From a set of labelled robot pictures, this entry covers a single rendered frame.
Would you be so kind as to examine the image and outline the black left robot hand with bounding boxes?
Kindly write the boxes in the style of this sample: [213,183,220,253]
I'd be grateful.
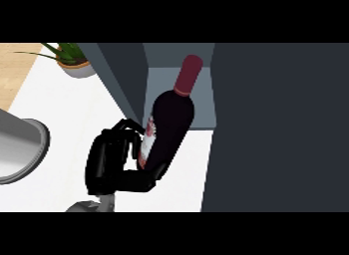
[84,118,159,197]

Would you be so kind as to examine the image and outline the dark red wine bottle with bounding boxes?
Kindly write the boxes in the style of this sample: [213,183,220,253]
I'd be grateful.
[136,54,204,181]

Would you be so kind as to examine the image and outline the grey open cabinet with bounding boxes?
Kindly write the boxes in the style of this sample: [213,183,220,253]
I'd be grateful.
[77,42,217,130]

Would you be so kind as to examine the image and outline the dark grey cabinet door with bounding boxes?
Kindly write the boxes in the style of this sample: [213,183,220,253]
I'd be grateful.
[199,42,349,213]

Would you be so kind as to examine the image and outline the grey cylindrical pot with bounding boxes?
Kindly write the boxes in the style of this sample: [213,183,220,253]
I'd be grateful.
[0,101,51,185]

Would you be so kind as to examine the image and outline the green potted plant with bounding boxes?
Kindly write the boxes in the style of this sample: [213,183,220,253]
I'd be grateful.
[13,42,99,80]

